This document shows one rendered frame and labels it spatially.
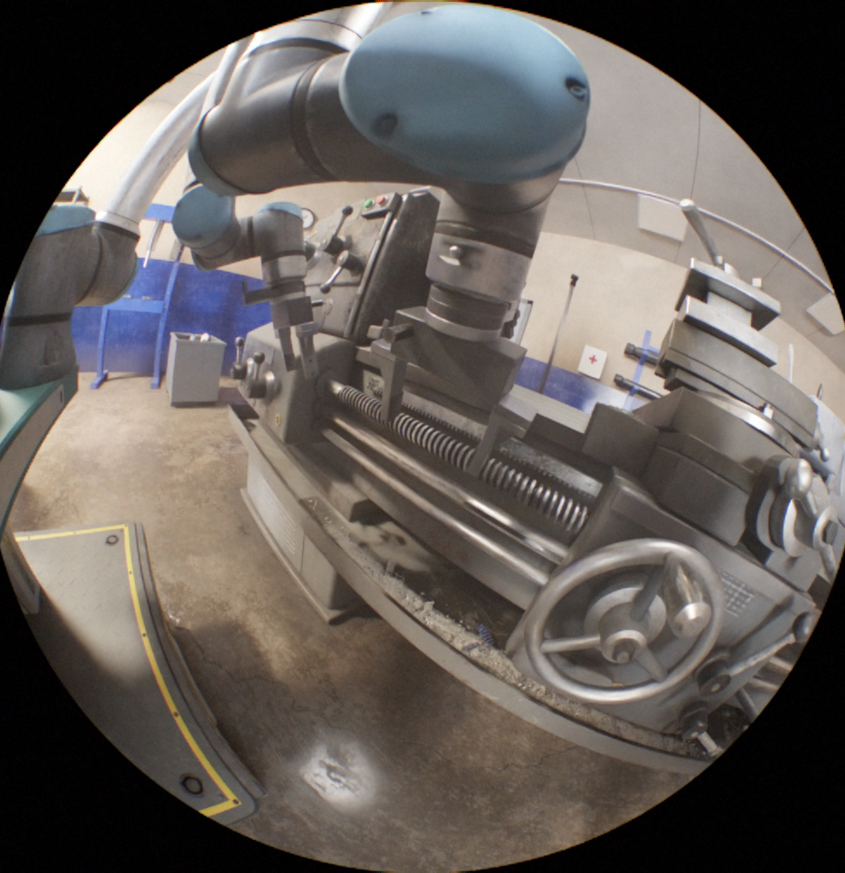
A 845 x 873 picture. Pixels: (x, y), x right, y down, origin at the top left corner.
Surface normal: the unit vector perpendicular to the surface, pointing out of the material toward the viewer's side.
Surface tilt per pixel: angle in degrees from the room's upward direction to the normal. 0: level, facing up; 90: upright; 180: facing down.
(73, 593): 0
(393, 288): 90
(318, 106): 132
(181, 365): 90
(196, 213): 94
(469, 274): 114
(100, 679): 0
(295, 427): 90
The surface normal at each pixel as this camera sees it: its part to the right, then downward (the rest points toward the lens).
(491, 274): 0.02, 0.65
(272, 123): -0.36, 0.80
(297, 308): 0.70, 0.29
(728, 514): -0.60, 0.04
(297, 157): -0.35, 0.94
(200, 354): 0.80, 0.40
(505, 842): 0.30, -0.91
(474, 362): -0.56, 0.46
